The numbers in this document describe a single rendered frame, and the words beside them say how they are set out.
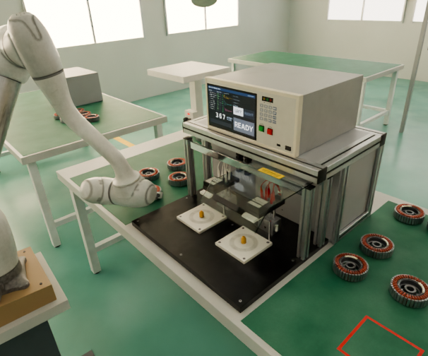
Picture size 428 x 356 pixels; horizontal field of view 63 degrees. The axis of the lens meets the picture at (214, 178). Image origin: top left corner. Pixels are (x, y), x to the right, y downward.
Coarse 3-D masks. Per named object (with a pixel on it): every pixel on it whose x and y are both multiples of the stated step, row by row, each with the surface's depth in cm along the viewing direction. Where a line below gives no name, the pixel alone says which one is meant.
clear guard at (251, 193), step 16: (224, 176) 116; (240, 176) 116; (256, 176) 115; (288, 176) 114; (208, 192) 113; (224, 192) 109; (240, 192) 107; (256, 192) 106; (272, 192) 106; (288, 192) 105; (224, 208) 107; (256, 208) 100; (240, 224) 101; (256, 224) 98
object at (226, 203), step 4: (212, 196) 107; (216, 196) 106; (220, 196) 105; (216, 200) 105; (220, 200) 104; (224, 200) 104; (224, 204) 103; (228, 204) 102; (232, 204) 101; (232, 208) 101; (236, 208) 100; (240, 208) 100; (236, 212) 102; (240, 212) 101
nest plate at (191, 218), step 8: (192, 208) 152; (200, 208) 152; (208, 208) 151; (184, 216) 147; (192, 216) 147; (208, 216) 146; (216, 216) 146; (224, 216) 146; (192, 224) 142; (200, 224) 142; (208, 224) 141; (216, 224) 143; (200, 232) 138
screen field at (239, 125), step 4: (236, 120) 130; (240, 120) 128; (236, 124) 130; (240, 124) 129; (244, 124) 127; (248, 124) 126; (252, 124) 124; (236, 128) 131; (240, 128) 129; (244, 128) 128; (248, 128) 126; (252, 128) 125; (244, 132) 128; (248, 132) 127; (252, 132) 125
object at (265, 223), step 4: (272, 216) 137; (276, 216) 137; (264, 220) 136; (268, 220) 134; (272, 220) 134; (276, 220) 134; (280, 220) 136; (264, 224) 136; (268, 224) 135; (272, 224) 133; (276, 224) 134; (280, 224) 137; (264, 228) 137; (268, 228) 135; (272, 228) 134; (272, 232) 135
